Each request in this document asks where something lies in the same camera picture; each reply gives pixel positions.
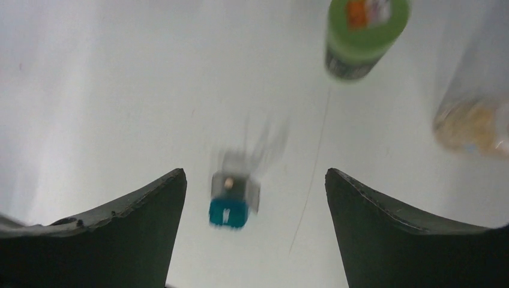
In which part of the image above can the clear pill bottle gold lid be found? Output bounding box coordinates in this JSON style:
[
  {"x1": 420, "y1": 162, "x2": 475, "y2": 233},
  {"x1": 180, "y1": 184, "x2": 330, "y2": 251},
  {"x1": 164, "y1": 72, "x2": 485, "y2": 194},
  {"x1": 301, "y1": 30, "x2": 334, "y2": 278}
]
[{"x1": 433, "y1": 20, "x2": 508, "y2": 158}]

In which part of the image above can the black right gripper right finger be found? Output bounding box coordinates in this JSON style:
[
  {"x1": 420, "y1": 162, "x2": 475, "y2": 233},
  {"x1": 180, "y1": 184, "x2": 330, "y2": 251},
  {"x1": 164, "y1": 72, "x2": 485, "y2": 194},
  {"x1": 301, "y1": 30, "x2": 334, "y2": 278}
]
[{"x1": 325, "y1": 168, "x2": 508, "y2": 287}]

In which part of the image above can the small beige pill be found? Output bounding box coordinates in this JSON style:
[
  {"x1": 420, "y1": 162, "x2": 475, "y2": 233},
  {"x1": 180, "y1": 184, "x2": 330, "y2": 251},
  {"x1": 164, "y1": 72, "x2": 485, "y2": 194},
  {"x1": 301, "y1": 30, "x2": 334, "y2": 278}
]
[{"x1": 224, "y1": 178, "x2": 234, "y2": 190}]

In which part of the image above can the green lidded black jar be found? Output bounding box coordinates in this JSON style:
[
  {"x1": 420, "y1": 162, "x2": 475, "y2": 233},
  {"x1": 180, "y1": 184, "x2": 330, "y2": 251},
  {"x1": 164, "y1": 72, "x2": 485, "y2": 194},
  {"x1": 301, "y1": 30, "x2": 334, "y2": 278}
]
[{"x1": 325, "y1": 0, "x2": 411, "y2": 81}]

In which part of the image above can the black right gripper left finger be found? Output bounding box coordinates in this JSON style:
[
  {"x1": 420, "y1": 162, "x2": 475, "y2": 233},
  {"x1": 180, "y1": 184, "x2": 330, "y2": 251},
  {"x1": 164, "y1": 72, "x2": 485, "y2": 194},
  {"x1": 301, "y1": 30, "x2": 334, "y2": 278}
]
[{"x1": 1, "y1": 168, "x2": 187, "y2": 287}]

